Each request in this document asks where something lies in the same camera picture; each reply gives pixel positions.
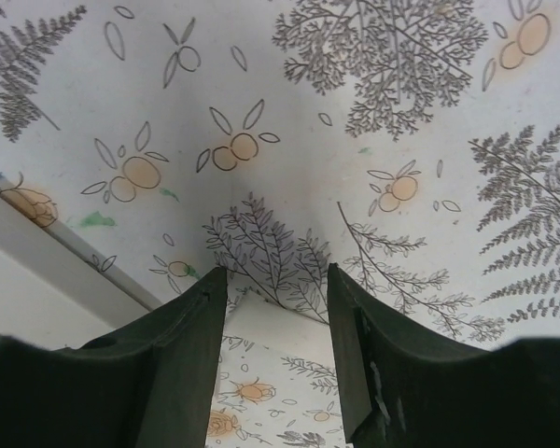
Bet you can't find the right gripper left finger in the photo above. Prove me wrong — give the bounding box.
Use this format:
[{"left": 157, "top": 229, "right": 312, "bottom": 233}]
[{"left": 0, "top": 267, "right": 228, "bottom": 447}]

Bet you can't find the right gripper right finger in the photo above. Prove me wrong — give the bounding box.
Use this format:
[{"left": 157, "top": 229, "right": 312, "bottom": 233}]
[{"left": 328, "top": 264, "right": 560, "bottom": 447}]

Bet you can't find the floral table mat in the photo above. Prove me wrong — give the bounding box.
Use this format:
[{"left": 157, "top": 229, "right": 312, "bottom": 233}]
[{"left": 0, "top": 1, "right": 560, "bottom": 447}]

